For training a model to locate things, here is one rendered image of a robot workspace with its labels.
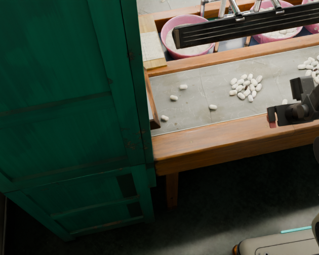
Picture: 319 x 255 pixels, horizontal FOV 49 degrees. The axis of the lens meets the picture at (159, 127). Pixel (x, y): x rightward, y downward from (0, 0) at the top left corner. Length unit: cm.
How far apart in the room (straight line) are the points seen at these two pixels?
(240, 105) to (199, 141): 26
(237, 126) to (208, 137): 13
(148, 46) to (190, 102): 35
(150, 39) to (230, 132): 60
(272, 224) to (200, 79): 98
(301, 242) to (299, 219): 35
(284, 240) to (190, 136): 73
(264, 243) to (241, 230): 31
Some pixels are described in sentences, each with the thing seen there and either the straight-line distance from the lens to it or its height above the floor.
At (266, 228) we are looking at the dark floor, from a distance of 214.
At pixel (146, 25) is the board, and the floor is 78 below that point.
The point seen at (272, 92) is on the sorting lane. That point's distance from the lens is 162.
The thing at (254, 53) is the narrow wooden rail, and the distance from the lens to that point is 171.
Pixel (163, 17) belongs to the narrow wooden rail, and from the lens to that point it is 183.
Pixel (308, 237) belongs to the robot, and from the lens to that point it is 190.
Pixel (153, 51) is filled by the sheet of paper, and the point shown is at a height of 78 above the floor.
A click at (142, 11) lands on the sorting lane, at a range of 191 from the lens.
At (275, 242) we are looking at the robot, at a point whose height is 28.
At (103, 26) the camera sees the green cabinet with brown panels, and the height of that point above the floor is 153.
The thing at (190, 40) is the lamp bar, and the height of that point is 107.
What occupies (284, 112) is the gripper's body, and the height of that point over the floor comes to 108.
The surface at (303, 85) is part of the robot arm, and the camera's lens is 106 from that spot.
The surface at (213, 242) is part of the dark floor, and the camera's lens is 207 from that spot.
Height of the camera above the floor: 202
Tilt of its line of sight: 61 degrees down
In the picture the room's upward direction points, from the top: 4 degrees counter-clockwise
